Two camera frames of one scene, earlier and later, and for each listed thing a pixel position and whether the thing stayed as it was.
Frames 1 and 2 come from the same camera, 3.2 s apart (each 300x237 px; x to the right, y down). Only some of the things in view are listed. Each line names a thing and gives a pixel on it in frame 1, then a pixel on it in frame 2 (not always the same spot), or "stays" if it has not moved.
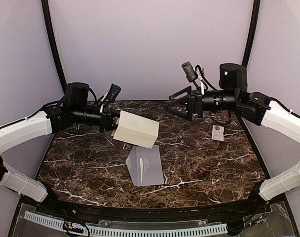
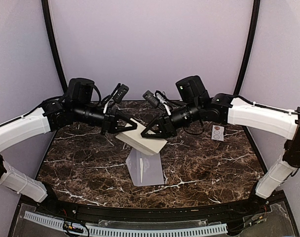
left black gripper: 107,121 -> 110,123
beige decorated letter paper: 141,164 stays
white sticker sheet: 217,133 stays
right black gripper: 196,106 -> 169,130
